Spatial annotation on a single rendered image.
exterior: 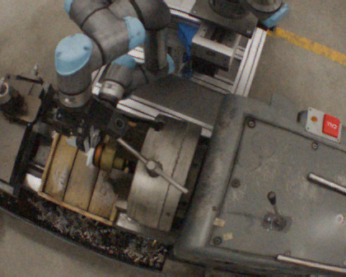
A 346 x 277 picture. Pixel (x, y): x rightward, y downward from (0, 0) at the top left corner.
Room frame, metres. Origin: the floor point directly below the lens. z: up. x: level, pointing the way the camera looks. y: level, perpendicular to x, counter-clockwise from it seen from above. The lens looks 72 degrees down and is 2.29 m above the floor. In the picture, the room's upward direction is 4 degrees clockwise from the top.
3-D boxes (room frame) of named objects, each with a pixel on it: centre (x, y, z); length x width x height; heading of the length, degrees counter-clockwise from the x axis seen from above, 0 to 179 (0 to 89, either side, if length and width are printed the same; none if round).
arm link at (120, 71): (0.60, 0.18, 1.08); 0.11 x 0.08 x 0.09; 166
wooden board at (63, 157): (0.35, 0.28, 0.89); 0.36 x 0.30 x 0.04; 167
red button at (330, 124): (0.41, -0.46, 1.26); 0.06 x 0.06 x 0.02; 77
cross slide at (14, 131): (0.45, 0.61, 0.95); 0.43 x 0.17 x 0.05; 167
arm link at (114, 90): (0.53, 0.20, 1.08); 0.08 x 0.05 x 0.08; 76
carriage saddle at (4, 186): (0.44, 0.66, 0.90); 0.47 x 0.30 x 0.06; 167
